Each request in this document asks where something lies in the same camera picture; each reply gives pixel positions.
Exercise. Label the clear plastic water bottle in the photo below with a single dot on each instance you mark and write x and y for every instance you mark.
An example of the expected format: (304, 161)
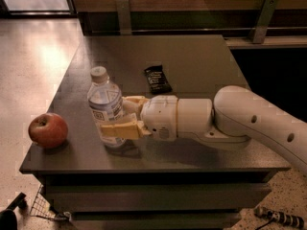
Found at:
(105, 101)

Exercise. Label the black and white power strip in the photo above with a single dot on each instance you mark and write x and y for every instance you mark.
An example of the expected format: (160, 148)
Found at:
(280, 217)

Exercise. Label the left metal bracket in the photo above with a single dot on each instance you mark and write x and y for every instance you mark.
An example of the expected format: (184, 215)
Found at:
(123, 13)

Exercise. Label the metal bracket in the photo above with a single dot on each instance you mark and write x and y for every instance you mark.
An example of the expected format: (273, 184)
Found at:
(123, 13)
(258, 33)

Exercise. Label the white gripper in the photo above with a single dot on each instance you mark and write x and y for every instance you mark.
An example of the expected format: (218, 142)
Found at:
(158, 115)

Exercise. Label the black snack bar wrapper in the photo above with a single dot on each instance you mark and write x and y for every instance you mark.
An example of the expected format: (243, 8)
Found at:
(157, 80)

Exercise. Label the red apple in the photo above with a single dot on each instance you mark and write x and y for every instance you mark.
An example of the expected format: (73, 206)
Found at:
(48, 130)

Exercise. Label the wire mesh basket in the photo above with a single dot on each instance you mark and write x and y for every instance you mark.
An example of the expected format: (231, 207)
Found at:
(42, 209)

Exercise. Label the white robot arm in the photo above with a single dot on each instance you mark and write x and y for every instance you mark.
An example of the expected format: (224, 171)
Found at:
(233, 117)

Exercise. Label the black object at corner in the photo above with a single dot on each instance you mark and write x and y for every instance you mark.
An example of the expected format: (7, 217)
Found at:
(8, 219)

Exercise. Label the right metal bracket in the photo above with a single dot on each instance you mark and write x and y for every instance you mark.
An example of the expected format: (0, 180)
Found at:
(258, 33)

